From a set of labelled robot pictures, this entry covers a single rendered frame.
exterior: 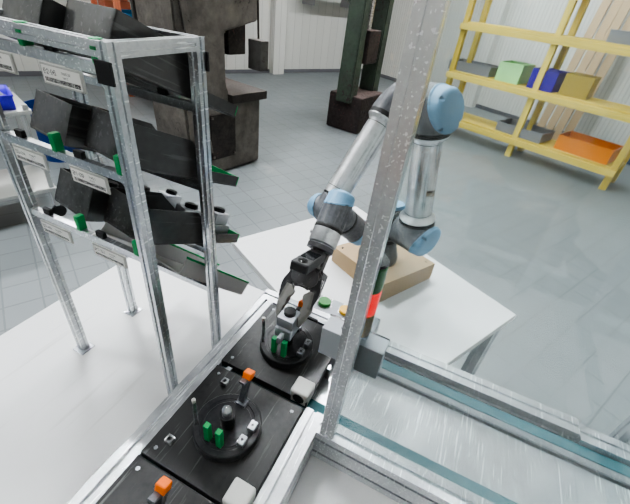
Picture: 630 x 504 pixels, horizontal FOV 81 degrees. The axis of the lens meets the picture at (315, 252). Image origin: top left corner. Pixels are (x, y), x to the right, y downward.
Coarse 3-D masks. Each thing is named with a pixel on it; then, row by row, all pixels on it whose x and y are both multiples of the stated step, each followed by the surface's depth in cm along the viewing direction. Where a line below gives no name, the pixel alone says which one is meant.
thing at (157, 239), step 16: (112, 192) 75; (112, 208) 75; (128, 208) 73; (160, 208) 87; (112, 224) 76; (128, 224) 73; (160, 224) 73; (176, 224) 77; (192, 224) 80; (160, 240) 75; (176, 240) 79; (192, 240) 82; (224, 240) 92
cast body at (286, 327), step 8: (280, 312) 90; (288, 312) 89; (296, 312) 91; (280, 320) 89; (288, 320) 88; (296, 320) 90; (280, 328) 90; (288, 328) 89; (296, 328) 92; (280, 336) 89; (288, 336) 90
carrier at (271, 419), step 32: (256, 384) 87; (192, 416) 79; (224, 416) 74; (256, 416) 79; (288, 416) 82; (160, 448) 73; (192, 448) 74; (224, 448) 73; (256, 448) 75; (192, 480) 69; (224, 480) 70; (256, 480) 70
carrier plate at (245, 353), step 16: (272, 304) 110; (256, 320) 104; (272, 320) 105; (256, 336) 99; (320, 336) 102; (240, 352) 94; (256, 352) 95; (240, 368) 90; (256, 368) 91; (272, 368) 91; (304, 368) 92; (320, 368) 93; (272, 384) 88; (288, 384) 88
